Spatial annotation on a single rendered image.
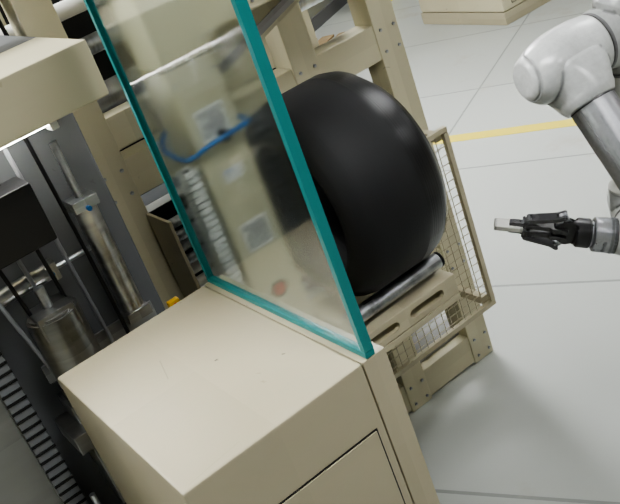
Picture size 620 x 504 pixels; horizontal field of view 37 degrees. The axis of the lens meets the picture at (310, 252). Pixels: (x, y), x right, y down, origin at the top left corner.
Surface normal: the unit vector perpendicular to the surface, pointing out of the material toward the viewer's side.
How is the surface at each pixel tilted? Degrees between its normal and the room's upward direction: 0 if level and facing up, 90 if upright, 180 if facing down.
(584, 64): 61
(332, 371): 0
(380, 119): 47
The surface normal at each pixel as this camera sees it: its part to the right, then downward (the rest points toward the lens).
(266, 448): 0.56, 0.20
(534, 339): -0.32, -0.85
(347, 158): 0.06, -0.18
